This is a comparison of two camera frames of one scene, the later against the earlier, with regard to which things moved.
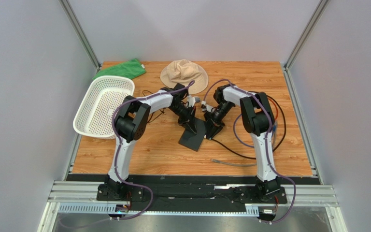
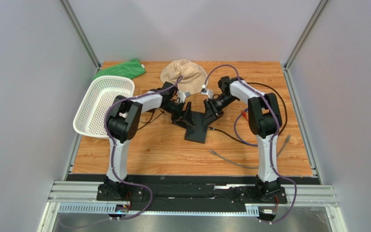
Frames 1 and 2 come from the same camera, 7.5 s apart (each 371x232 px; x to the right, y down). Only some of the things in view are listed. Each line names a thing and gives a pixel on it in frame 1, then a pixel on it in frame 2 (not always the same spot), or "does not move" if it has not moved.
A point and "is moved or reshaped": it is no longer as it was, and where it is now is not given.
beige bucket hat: [184, 71] does not move
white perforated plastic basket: [94, 118] does not move
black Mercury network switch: [194, 141] is moved or reshaped
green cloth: [132, 68] does not move
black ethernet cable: [274, 150] → [285, 106]
